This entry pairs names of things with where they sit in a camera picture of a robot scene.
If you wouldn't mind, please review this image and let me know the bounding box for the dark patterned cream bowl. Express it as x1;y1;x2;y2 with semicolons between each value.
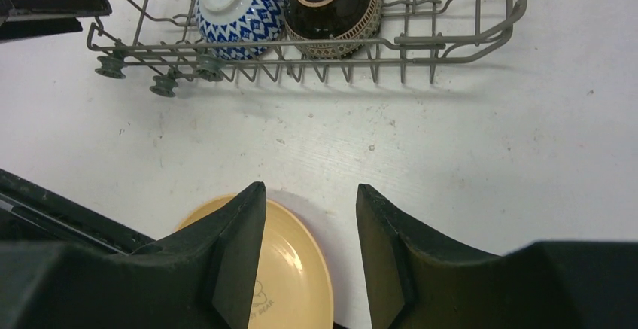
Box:
284;0;381;59

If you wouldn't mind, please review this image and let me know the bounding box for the cream plate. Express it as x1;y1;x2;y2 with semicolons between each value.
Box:
175;194;334;329

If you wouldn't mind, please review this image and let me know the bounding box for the black table frame rail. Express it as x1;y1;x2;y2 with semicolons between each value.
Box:
1;170;154;254

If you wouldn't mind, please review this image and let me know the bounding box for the orange patterned small bowl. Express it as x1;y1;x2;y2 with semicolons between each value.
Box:
194;0;284;61

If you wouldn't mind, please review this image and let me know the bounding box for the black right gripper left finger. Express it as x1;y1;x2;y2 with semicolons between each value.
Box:
1;181;266;328

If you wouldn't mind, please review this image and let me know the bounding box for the grey wire dish rack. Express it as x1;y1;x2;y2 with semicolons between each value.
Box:
87;0;527;97

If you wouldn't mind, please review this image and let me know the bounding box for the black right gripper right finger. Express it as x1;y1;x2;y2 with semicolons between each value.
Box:
356;184;637;328

